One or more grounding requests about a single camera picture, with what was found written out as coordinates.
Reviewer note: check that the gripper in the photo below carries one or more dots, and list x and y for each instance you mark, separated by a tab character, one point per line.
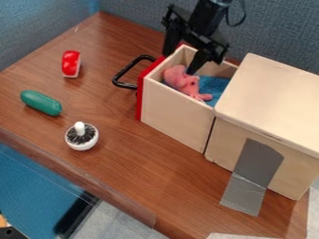
200	39

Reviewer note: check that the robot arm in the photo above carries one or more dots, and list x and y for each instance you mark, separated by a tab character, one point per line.
207	14

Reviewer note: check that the pink plush bunny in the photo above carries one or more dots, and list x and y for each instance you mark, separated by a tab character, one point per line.
182	81

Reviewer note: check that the blue cloth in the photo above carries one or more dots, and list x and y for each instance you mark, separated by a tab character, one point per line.
214	85

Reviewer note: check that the drawer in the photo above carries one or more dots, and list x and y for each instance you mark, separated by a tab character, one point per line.
176	110

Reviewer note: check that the cabinet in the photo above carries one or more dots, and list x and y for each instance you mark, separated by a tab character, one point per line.
270	102

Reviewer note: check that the red toy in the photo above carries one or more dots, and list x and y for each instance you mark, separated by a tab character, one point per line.
70	63

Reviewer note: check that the white toy mushroom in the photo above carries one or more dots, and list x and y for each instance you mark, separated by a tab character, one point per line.
81	137

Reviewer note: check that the grey tape strip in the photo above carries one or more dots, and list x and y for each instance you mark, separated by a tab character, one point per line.
253	174

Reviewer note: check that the green toy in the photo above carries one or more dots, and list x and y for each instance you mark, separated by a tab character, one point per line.
40	102

